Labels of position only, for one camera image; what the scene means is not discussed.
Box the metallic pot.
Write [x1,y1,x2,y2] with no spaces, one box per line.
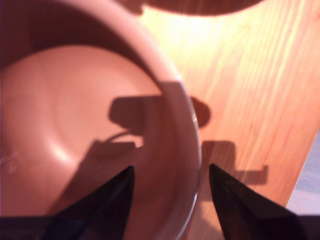
[0,0,203,240]

